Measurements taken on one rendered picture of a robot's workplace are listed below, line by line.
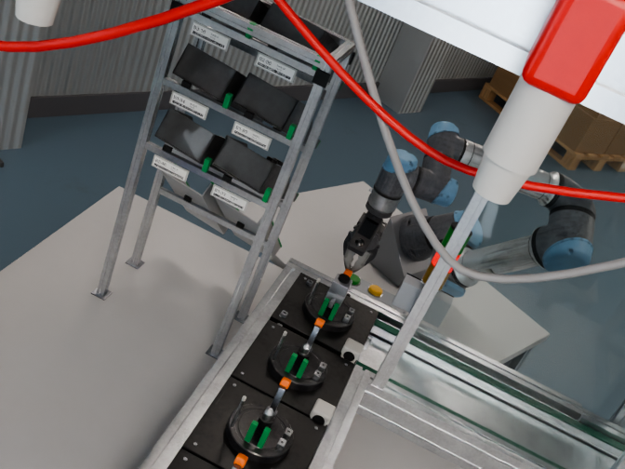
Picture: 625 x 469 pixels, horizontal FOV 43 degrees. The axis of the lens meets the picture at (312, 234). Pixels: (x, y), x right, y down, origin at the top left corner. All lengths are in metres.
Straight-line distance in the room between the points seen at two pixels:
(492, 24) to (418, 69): 5.57
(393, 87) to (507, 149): 5.79
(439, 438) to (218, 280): 0.73
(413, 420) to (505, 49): 1.44
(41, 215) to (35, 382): 2.05
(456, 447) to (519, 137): 1.51
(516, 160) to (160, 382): 1.42
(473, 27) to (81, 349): 1.43
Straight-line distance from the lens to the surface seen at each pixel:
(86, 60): 4.56
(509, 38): 0.66
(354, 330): 2.07
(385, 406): 1.98
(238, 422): 1.68
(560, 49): 0.54
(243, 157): 1.80
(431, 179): 1.97
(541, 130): 0.56
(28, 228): 3.71
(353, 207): 2.85
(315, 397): 1.83
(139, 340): 1.97
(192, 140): 1.82
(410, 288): 1.83
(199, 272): 2.24
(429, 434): 2.01
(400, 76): 6.31
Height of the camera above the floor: 2.17
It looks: 30 degrees down
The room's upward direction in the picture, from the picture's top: 23 degrees clockwise
